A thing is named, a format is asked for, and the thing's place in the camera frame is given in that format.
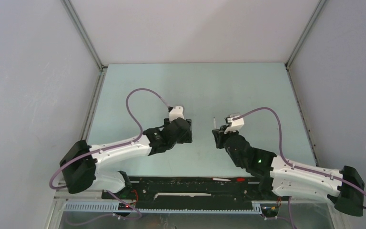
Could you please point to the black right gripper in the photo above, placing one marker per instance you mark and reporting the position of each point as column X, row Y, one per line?
column 220, row 135

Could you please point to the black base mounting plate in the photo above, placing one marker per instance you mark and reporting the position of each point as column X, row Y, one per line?
column 195, row 194

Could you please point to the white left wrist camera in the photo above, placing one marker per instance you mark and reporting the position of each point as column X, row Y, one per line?
column 176, row 112

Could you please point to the white pen red cap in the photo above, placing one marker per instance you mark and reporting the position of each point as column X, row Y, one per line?
column 238, row 179

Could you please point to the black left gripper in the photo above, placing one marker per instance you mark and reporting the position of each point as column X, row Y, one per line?
column 186, row 138

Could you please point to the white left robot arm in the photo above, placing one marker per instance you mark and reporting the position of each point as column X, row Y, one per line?
column 83, row 165

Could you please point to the aluminium frame rail right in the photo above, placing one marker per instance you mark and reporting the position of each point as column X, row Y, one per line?
column 319, row 8

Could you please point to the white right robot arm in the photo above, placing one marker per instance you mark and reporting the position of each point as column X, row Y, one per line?
column 285, row 178

